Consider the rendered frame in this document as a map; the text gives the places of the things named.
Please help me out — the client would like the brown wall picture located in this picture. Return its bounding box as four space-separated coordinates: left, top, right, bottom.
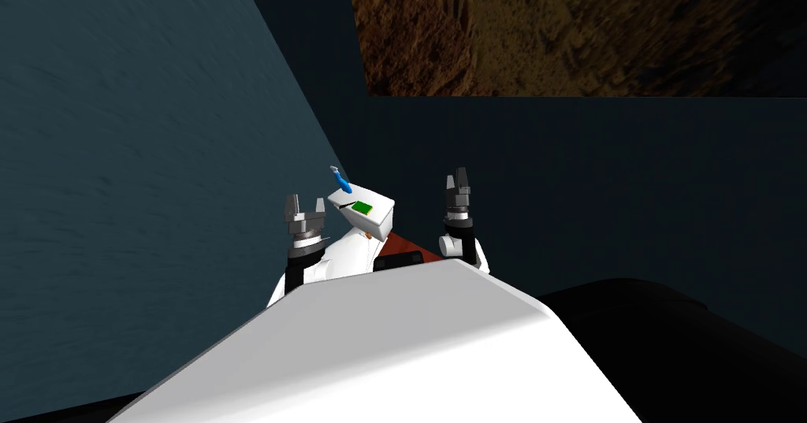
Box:
346 0 807 98

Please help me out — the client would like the blue slim stick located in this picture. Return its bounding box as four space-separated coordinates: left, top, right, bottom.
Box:
329 165 354 195

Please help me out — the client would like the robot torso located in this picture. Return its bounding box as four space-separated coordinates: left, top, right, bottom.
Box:
106 252 644 423

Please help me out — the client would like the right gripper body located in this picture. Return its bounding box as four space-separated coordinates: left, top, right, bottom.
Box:
444 186 474 215

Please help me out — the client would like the red-brown mat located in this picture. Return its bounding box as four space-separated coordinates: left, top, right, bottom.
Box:
377 231 446 265

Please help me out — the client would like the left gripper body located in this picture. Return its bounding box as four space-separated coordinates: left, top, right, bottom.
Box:
286 210 329 238

